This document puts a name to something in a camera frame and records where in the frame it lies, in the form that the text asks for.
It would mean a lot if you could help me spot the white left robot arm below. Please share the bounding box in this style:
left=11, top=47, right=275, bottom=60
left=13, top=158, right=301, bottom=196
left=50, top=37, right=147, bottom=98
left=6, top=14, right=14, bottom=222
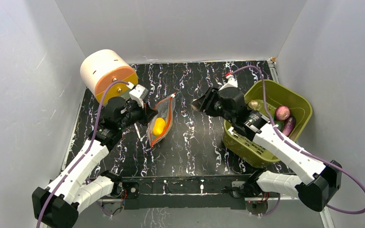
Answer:
left=32, top=97, right=158, bottom=228

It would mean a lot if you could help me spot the dark green toy avocado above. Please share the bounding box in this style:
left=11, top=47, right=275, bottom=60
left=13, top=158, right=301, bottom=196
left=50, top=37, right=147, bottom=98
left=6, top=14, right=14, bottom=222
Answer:
left=275, top=121, right=285, bottom=131

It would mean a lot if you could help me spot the white orange cylindrical drum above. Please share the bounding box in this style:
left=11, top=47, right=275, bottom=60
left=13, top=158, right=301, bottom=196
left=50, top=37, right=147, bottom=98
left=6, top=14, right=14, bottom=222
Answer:
left=80, top=49, right=138, bottom=102

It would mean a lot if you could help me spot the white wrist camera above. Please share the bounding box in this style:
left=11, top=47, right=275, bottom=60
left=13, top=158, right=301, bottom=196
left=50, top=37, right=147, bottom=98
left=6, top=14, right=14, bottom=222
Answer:
left=219, top=74, right=238, bottom=91
left=127, top=82, right=148, bottom=108

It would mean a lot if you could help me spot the green white pen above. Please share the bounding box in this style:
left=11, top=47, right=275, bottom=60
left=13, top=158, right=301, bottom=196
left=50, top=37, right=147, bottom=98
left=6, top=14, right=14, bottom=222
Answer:
left=134, top=123, right=141, bottom=140

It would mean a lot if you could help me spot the yellow toy lemon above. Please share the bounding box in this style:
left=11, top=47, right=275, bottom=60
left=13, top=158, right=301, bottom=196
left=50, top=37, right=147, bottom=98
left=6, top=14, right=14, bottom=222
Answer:
left=152, top=117, right=166, bottom=137

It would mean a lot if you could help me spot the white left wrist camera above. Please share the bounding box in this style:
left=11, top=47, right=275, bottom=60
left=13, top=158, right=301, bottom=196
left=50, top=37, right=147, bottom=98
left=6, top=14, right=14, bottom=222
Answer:
left=127, top=82, right=148, bottom=108

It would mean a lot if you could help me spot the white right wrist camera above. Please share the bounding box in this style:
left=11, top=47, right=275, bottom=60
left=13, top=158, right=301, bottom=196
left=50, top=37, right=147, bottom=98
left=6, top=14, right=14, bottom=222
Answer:
left=219, top=74, right=238, bottom=91

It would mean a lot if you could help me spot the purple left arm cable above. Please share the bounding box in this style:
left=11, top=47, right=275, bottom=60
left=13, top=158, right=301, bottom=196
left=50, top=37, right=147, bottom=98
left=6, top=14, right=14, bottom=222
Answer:
left=36, top=80, right=134, bottom=228

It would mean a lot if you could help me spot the pink toy onion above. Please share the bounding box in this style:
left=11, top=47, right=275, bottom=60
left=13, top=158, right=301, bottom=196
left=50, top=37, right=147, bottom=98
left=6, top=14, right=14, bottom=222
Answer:
left=274, top=106, right=291, bottom=121

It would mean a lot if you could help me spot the purple toy eggplant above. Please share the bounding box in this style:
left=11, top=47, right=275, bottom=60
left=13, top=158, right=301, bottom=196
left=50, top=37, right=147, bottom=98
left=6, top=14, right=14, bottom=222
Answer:
left=281, top=116, right=297, bottom=136

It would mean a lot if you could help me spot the olive green plastic basket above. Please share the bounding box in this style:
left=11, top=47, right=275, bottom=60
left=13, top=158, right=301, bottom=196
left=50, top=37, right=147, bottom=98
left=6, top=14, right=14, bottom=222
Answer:
left=222, top=80, right=313, bottom=168

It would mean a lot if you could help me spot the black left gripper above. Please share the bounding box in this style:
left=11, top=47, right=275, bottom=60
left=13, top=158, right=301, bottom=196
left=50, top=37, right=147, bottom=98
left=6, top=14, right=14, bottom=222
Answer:
left=118, top=99, right=159, bottom=130

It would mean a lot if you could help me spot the beige toy garlic bulb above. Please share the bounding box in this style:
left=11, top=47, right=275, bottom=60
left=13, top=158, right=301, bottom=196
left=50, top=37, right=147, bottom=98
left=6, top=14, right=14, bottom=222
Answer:
left=248, top=100, right=259, bottom=110

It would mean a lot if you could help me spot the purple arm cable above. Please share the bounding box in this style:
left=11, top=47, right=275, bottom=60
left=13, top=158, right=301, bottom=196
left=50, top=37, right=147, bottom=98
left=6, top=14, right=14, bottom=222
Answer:
left=36, top=80, right=134, bottom=228
left=230, top=65, right=365, bottom=215

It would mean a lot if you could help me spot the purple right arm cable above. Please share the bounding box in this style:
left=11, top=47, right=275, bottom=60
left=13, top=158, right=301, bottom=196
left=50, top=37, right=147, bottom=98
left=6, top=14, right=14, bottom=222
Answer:
left=230, top=65, right=365, bottom=215

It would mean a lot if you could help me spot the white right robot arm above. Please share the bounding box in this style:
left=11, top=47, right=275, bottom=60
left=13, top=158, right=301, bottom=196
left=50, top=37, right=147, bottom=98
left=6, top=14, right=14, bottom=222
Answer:
left=192, top=87, right=342, bottom=212

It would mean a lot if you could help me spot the clear orange zip top bag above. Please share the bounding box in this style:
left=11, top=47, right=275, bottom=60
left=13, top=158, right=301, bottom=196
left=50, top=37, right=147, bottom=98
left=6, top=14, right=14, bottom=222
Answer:
left=146, top=93, right=176, bottom=147

